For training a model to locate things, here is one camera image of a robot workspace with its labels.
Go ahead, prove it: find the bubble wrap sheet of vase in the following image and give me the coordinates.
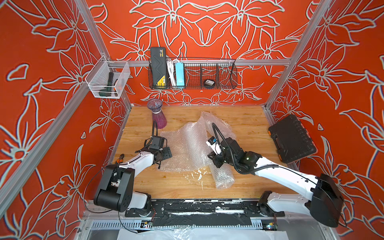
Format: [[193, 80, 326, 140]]
[[160, 119, 211, 172]]

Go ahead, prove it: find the purple glass vase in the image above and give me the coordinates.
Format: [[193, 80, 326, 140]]
[[147, 99, 167, 129]]

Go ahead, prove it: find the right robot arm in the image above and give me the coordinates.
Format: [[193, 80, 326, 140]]
[[207, 124, 345, 228]]

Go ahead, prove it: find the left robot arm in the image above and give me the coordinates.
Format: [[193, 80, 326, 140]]
[[93, 121, 172, 215]]

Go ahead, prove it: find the right front bubble wrapped roll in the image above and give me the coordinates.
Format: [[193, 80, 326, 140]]
[[209, 163, 235, 189]]

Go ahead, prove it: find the back bubble wrapped bundle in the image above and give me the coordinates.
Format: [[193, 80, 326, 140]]
[[201, 112, 237, 140]]

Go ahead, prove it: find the black plastic tool case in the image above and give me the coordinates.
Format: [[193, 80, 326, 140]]
[[268, 114, 318, 164]]

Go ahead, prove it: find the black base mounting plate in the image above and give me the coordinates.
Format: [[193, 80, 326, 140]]
[[125, 199, 285, 230]]

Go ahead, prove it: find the light blue box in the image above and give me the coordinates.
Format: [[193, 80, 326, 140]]
[[175, 62, 185, 87]]

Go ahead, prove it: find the black box with yellow label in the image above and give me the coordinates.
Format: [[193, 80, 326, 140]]
[[150, 47, 167, 89]]

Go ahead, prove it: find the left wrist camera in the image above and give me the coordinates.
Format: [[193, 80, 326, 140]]
[[150, 136, 168, 150]]

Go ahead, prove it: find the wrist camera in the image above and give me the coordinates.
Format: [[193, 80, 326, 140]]
[[206, 137, 222, 155], [150, 136, 168, 150]]

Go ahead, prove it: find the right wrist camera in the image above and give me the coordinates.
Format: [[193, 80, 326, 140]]
[[206, 137, 222, 155]]

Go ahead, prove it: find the black wire wall basket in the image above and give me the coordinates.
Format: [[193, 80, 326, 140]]
[[148, 58, 239, 90]]

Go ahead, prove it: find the white coiled cable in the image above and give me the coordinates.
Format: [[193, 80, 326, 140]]
[[166, 59, 178, 88]]

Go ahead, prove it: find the clear plastic wall bin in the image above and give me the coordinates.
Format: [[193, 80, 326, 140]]
[[85, 56, 131, 99]]

